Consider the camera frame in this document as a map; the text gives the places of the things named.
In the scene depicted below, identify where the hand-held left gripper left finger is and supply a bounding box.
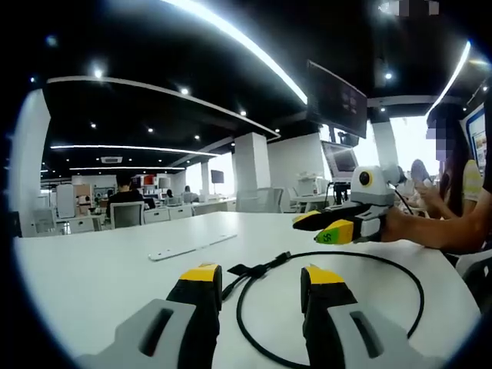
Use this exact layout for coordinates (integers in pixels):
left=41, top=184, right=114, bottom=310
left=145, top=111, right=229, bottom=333
left=75, top=263, right=223, bottom=369

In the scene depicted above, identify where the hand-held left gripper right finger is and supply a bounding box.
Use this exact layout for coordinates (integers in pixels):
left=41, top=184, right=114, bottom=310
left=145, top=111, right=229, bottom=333
left=301, top=264, right=447, bottom=369

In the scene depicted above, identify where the black charging cable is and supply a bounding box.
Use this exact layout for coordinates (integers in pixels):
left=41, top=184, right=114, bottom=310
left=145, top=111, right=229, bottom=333
left=221, top=251, right=426, bottom=369

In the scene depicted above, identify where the black Velcro strap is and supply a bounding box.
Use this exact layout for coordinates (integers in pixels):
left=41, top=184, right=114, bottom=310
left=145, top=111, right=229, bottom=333
left=226, top=262, right=272, bottom=278

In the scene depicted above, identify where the white desk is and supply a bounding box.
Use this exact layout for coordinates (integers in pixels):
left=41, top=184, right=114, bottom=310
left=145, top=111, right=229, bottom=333
left=13, top=210, right=484, bottom=369

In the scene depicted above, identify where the person's right hand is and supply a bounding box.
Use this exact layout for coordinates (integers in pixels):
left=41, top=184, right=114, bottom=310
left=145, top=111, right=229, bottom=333
left=378, top=210, right=414, bottom=244

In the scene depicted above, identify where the black laptop stand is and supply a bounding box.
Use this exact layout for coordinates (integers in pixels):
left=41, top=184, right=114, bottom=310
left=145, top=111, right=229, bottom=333
left=326, top=180, right=351, bottom=208

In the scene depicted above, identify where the white office printer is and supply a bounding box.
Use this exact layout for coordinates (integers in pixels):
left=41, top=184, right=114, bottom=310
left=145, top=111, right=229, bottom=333
left=295, top=175, right=327, bottom=199

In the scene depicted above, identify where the open laptop on stand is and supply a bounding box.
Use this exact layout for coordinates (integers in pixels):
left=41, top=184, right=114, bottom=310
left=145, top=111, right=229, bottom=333
left=321, top=140, right=361, bottom=181

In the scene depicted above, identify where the grey mesh office chair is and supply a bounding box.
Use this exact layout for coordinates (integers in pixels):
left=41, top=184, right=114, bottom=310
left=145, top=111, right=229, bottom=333
left=234, top=187, right=285, bottom=214

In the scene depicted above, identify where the white power socket panel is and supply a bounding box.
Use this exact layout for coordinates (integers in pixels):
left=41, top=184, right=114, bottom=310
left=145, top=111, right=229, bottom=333
left=148, top=232, right=238, bottom=262

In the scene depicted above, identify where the large black hanging monitor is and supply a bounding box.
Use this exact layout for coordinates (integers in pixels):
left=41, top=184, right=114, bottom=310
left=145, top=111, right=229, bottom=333
left=307, top=59, right=369, bottom=139

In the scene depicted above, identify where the blue white display banner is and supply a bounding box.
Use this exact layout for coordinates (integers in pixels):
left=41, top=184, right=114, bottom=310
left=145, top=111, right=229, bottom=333
left=459, top=103, right=489, bottom=178

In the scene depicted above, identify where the white mesh office chair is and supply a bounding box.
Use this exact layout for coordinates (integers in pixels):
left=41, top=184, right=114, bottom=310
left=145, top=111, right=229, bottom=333
left=110, top=201, right=146, bottom=230

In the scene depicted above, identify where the tall white cabinet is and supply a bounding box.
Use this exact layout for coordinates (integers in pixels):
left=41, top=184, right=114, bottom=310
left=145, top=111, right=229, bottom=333
left=56, top=184, right=75, bottom=219

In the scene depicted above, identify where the long ceiling light strip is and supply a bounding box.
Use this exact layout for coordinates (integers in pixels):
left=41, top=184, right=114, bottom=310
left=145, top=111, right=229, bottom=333
left=161, top=0, right=308, bottom=105

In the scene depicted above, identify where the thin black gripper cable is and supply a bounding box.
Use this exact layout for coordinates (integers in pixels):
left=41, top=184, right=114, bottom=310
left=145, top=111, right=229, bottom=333
left=387, top=183, right=414, bottom=216

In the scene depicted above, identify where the black monitor mount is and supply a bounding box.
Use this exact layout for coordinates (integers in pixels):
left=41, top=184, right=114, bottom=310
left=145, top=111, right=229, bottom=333
left=334, top=128, right=361, bottom=147

